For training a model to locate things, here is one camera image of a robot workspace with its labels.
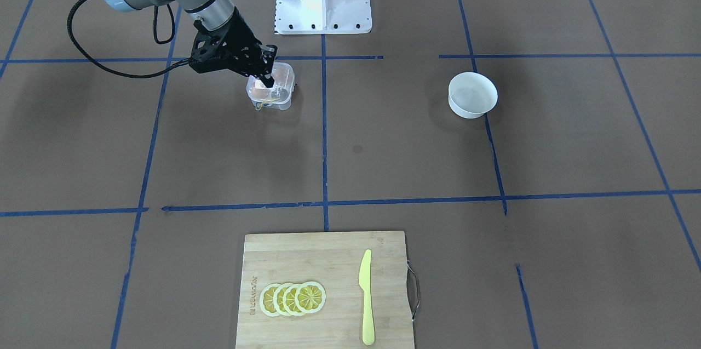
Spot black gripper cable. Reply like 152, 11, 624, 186
67, 0, 192, 79

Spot brown egg from bowl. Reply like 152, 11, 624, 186
271, 62, 293, 83

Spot lemon slice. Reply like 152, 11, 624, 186
272, 282, 293, 317
258, 283, 282, 317
282, 284, 306, 316
296, 281, 326, 314

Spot yellow plastic knife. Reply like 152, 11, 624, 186
358, 249, 376, 346

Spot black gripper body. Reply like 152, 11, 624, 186
222, 9, 261, 77

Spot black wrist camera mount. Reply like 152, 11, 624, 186
188, 31, 237, 73

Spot white ceramic bowl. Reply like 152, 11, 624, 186
448, 72, 498, 119

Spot clear plastic egg box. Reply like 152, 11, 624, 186
246, 72, 295, 110

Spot wooden cutting board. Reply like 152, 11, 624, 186
235, 230, 415, 348

